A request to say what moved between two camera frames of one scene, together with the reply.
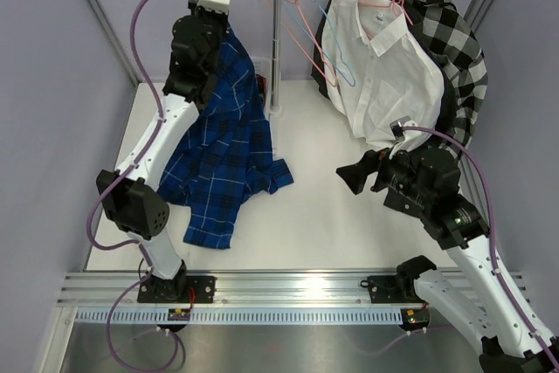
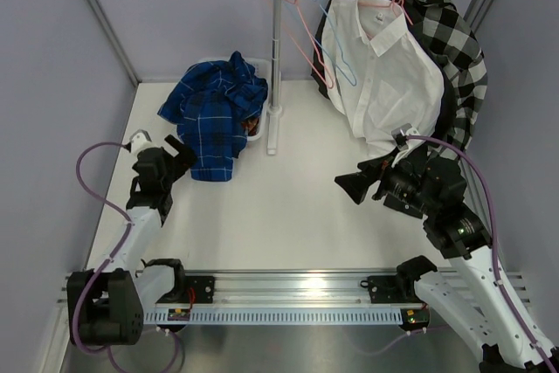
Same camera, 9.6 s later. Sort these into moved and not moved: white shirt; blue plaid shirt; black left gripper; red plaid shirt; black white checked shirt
Moved: blue plaid shirt; red plaid shirt; black left gripper
Not moved: white shirt; black white checked shirt
